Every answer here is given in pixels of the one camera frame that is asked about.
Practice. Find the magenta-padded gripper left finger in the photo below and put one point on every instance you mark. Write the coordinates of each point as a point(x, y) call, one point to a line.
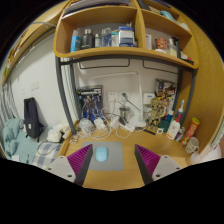
point(61, 166)

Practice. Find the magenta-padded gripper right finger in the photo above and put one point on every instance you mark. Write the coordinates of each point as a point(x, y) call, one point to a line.
point(166, 166)

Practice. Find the white crumpled tissue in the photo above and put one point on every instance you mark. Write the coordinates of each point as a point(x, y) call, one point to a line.
point(56, 133)

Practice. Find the white mug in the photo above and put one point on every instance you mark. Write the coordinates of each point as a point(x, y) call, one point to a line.
point(192, 145)

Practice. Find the small white clock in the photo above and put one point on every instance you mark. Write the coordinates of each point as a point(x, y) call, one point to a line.
point(160, 131)

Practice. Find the white lotion bottle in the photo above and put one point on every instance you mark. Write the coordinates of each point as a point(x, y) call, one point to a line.
point(173, 128)

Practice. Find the teal bed blanket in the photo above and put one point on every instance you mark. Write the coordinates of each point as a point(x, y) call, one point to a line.
point(20, 146)

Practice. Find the white power strip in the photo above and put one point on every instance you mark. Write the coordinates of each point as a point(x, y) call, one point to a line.
point(128, 127)

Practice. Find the black backpack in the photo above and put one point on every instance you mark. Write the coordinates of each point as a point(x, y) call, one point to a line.
point(32, 118)

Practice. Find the white charger block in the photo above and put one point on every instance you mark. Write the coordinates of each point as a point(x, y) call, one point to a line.
point(100, 124)

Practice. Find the black power adapter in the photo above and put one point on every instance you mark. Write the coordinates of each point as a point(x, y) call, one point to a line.
point(122, 120)

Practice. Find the robot model kit box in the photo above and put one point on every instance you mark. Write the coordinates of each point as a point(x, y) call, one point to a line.
point(90, 101)

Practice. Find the white desk lamp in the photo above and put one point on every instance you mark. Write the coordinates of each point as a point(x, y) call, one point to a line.
point(140, 100)

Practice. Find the wooden shelf unit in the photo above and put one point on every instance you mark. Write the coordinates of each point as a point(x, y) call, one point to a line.
point(100, 15)

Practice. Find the grey metal shelf frame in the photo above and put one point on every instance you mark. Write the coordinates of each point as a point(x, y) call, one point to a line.
point(63, 96)

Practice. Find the white wall socket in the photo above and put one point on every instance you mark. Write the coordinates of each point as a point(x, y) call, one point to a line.
point(125, 96)
point(113, 97)

